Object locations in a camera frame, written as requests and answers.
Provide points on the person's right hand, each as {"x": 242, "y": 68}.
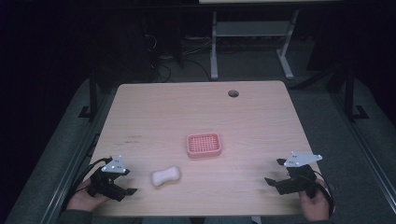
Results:
{"x": 315, "y": 206}

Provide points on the pink soap dish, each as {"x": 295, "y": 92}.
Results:
{"x": 204, "y": 145}

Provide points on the white metal table frame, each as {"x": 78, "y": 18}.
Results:
{"x": 249, "y": 28}

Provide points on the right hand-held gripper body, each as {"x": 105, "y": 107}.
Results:
{"x": 299, "y": 177}

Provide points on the person's left hand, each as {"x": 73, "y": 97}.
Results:
{"x": 81, "y": 200}

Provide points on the grey metal rail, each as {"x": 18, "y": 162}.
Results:
{"x": 367, "y": 146}
{"x": 73, "y": 161}

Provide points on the white soap bar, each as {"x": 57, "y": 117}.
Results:
{"x": 165, "y": 176}

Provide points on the black metal stand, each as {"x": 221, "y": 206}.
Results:
{"x": 92, "y": 93}
{"x": 350, "y": 93}

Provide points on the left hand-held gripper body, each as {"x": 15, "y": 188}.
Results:
{"x": 106, "y": 183}

